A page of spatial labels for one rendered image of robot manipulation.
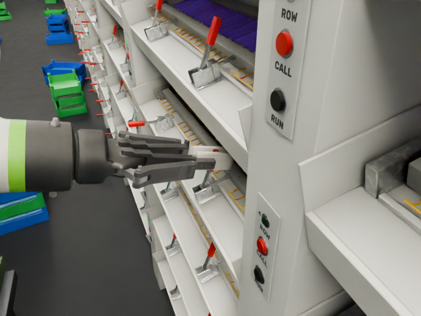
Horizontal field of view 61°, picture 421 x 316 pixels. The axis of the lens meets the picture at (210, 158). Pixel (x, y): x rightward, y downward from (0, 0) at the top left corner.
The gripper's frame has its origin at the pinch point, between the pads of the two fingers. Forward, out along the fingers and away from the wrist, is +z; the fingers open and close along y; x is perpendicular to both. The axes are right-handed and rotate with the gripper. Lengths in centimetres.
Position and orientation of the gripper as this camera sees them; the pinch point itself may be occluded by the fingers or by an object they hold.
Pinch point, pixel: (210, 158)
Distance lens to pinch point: 56.7
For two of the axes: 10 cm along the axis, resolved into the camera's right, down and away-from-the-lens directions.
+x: 2.2, -8.7, -4.4
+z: 9.0, 0.1, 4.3
